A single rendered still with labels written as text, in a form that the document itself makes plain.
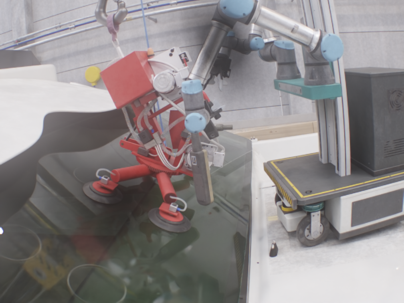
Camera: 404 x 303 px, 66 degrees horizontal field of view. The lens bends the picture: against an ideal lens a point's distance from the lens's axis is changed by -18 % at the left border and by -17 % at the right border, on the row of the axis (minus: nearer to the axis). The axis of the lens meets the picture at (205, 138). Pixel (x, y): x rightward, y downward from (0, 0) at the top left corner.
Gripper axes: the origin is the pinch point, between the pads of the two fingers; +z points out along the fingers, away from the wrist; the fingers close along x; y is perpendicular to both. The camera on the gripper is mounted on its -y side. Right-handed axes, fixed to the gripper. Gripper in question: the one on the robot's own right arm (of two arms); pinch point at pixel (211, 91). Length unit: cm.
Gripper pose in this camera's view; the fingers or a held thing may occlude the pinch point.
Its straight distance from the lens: 199.2
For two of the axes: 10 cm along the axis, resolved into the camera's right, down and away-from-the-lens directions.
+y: 7.8, 1.9, 5.9
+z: -2.4, 9.7, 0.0
